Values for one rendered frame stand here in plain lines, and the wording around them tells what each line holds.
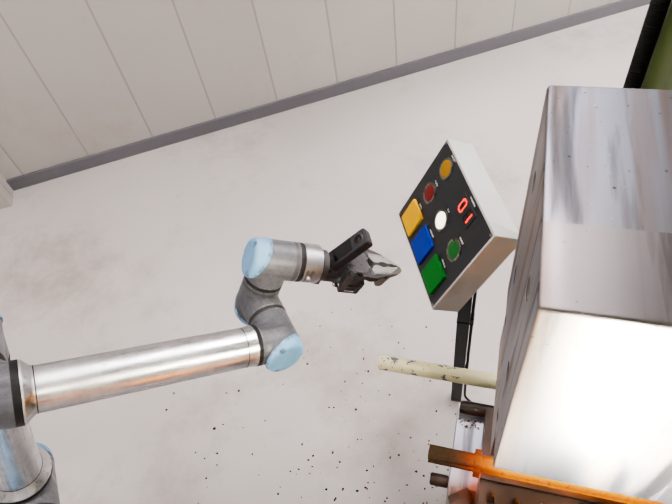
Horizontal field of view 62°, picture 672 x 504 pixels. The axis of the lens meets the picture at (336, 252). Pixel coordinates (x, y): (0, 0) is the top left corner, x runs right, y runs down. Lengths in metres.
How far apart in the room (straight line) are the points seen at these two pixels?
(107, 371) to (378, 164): 2.34
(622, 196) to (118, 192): 3.18
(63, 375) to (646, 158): 0.94
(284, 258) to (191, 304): 1.62
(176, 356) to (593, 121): 0.83
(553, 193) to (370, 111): 3.04
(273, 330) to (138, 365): 0.28
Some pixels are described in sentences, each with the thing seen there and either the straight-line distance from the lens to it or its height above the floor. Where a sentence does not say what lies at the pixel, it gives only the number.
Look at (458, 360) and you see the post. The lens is 2.04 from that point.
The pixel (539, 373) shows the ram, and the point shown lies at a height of 1.66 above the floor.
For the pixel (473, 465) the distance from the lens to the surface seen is 1.21.
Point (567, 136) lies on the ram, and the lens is 0.62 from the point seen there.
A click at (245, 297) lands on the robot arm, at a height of 1.14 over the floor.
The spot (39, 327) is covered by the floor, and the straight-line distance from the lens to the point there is 3.12.
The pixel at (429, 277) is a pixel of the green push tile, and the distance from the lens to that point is 1.43.
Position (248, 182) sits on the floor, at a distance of 3.25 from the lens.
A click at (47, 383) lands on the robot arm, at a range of 1.11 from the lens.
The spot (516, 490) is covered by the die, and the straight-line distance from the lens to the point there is 1.23.
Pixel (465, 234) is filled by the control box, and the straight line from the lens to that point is 1.34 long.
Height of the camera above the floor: 2.16
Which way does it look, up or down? 51 degrees down
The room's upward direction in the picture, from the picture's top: 12 degrees counter-clockwise
